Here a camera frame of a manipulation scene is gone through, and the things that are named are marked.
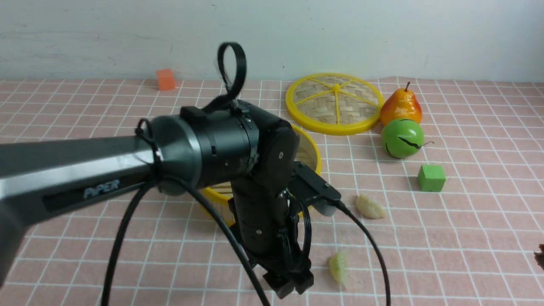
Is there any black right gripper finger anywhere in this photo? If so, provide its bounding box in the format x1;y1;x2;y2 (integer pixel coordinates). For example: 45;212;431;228
263;272;295;300

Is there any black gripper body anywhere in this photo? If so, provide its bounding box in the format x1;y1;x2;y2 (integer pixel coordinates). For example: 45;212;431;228
229;164;313;281

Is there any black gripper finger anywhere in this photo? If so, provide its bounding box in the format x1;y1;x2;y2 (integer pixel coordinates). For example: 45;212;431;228
294;270;314;295

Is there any pale green dumpling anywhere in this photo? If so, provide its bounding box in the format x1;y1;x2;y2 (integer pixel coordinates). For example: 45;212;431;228
328;249;348;289

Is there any white dumpling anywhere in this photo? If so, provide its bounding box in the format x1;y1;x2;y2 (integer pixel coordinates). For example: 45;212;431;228
355;194;387;219

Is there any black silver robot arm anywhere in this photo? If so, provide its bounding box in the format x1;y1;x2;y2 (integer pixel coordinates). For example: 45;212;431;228
1;101;321;306

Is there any yellow rimmed bamboo steamer tray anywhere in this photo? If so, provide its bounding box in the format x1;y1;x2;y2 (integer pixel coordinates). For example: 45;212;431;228
201;125;321;226

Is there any yellow woven steamer lid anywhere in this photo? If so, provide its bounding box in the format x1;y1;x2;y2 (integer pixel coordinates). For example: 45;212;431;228
284;73;385;136

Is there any green toy melon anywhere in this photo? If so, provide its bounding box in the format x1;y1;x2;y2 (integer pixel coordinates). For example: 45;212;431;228
381;119;434;159

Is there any green foam cube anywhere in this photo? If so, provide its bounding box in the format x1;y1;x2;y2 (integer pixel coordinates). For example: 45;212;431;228
416;164;446;193

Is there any pink checked tablecloth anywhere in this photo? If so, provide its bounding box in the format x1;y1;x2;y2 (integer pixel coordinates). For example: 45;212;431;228
0;77;544;306

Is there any orange yellow toy pear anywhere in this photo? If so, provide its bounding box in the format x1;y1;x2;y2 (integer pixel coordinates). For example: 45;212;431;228
380;82;423;126

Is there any orange foam cube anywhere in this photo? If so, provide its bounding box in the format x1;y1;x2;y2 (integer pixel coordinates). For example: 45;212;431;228
156;68;176;91

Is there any black cable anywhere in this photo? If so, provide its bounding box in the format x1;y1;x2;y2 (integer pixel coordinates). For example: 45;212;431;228
100;42;391;306

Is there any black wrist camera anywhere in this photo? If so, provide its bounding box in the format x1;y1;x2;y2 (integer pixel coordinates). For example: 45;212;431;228
288;161;341;217

